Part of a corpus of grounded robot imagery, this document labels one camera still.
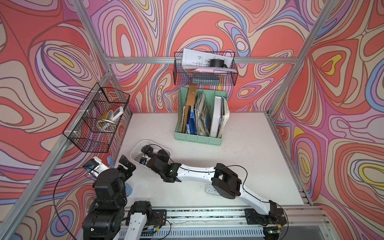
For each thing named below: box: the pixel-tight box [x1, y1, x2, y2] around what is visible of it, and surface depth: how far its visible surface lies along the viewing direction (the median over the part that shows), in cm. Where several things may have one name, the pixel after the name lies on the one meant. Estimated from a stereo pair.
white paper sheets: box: [182, 48, 237, 73], surface depth 88 cm
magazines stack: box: [194, 91, 210, 137], surface depth 95 cm
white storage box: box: [130, 140, 171, 169], surface depth 95 cm
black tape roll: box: [209, 59, 229, 69], surface depth 84 cm
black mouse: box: [141, 145, 154, 155], surface depth 96 cm
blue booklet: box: [186, 105, 197, 135], surface depth 93 cm
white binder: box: [210, 96, 222, 137], surface depth 90 cm
